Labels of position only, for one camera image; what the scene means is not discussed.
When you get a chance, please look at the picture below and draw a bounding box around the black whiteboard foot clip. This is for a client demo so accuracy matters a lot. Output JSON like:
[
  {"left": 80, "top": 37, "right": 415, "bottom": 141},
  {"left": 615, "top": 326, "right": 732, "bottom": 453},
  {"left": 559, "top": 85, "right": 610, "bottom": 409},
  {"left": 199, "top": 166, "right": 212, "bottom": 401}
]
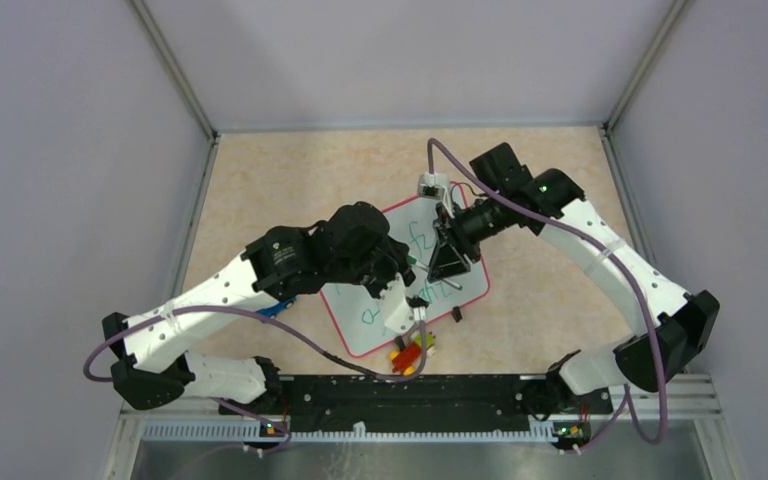
[
  {"left": 393, "top": 336, "right": 406, "bottom": 352},
  {"left": 451, "top": 306, "right": 463, "bottom": 323}
]

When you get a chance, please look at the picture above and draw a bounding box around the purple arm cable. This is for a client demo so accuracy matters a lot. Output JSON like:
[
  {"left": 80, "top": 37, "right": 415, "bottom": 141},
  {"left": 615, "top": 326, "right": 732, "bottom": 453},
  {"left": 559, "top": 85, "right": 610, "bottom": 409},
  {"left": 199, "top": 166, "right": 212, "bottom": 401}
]
[
  {"left": 426, "top": 137, "right": 670, "bottom": 455},
  {"left": 82, "top": 304, "right": 428, "bottom": 458}
]

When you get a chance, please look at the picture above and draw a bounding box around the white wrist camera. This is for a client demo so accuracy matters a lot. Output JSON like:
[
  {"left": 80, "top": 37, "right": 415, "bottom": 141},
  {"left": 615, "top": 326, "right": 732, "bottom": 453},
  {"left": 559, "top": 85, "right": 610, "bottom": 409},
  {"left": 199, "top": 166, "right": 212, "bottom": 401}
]
[
  {"left": 417, "top": 172, "right": 451, "bottom": 202},
  {"left": 378, "top": 274, "right": 430, "bottom": 335}
]

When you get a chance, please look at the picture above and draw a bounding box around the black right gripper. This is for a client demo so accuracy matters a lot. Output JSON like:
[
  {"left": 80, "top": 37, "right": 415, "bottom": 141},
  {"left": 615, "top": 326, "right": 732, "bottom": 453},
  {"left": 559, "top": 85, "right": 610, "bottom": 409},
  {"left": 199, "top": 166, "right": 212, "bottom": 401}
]
[{"left": 427, "top": 192, "right": 511, "bottom": 283}]

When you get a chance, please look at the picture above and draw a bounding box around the blue toy car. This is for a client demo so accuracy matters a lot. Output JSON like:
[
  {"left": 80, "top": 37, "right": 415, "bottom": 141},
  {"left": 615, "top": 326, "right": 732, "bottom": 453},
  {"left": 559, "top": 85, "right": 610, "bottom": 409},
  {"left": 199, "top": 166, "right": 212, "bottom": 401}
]
[{"left": 257, "top": 297, "right": 296, "bottom": 318}]

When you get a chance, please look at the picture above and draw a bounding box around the aluminium frame rail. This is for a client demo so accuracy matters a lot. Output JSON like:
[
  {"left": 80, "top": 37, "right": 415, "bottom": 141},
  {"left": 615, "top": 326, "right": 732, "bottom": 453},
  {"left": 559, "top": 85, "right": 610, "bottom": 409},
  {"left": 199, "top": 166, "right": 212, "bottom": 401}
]
[{"left": 104, "top": 373, "right": 746, "bottom": 479}]

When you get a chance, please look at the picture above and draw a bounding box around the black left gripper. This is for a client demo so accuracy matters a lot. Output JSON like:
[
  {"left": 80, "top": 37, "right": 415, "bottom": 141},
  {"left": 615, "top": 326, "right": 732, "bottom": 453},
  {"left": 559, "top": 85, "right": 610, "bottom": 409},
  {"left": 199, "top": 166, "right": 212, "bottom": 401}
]
[{"left": 330, "top": 235, "right": 416, "bottom": 304}]

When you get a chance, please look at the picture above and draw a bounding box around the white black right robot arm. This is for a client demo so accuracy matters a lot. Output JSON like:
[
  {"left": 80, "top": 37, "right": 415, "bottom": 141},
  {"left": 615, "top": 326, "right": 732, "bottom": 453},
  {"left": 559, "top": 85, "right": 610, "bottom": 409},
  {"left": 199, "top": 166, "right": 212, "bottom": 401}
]
[{"left": 418, "top": 142, "right": 720, "bottom": 415}]

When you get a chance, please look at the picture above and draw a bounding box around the pink-framed whiteboard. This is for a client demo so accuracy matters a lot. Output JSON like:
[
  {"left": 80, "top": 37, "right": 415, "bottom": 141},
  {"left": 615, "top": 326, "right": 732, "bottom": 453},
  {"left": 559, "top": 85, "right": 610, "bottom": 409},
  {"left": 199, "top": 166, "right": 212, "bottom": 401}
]
[{"left": 320, "top": 196, "right": 490, "bottom": 358}]

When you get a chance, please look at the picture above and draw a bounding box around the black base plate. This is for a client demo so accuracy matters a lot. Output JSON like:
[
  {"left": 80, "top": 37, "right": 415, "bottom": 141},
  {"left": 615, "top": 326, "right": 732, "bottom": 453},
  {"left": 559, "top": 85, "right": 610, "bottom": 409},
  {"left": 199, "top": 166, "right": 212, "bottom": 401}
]
[{"left": 248, "top": 374, "right": 613, "bottom": 433}]

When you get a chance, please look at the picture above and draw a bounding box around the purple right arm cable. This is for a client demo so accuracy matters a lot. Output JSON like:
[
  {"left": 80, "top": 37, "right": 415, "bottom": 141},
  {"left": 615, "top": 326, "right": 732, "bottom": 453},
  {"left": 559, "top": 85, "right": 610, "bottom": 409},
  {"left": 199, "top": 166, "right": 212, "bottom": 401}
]
[{"left": 426, "top": 137, "right": 670, "bottom": 455}]

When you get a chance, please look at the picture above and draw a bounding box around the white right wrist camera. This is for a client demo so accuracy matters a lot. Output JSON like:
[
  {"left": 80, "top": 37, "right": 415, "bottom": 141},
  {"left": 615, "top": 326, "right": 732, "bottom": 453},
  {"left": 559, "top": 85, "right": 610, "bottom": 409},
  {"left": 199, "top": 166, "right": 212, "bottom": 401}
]
[{"left": 417, "top": 172, "right": 451, "bottom": 202}]

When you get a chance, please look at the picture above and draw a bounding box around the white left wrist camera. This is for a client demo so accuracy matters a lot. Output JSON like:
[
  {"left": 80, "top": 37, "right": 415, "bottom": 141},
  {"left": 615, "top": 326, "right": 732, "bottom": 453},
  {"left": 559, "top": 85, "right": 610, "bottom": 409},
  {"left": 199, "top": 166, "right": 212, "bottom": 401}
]
[{"left": 378, "top": 274, "right": 430, "bottom": 335}]

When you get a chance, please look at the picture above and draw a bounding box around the red yellow toy brick car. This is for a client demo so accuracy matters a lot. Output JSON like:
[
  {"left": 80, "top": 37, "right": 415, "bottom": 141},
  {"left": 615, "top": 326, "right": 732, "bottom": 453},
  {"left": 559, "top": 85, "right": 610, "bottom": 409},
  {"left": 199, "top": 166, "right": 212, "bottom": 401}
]
[{"left": 389, "top": 332, "right": 436, "bottom": 376}]

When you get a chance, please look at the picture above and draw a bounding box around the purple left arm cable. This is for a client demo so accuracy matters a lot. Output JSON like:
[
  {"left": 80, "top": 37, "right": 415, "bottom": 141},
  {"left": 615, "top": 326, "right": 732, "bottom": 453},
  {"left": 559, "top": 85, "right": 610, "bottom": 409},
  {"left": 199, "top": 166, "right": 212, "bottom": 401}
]
[{"left": 82, "top": 304, "right": 428, "bottom": 458}]

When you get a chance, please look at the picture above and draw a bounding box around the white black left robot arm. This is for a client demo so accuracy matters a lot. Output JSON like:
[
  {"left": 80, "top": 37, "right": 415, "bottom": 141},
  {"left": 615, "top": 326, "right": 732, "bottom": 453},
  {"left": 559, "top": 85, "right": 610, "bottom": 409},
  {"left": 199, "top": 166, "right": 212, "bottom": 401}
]
[{"left": 102, "top": 202, "right": 428, "bottom": 414}]

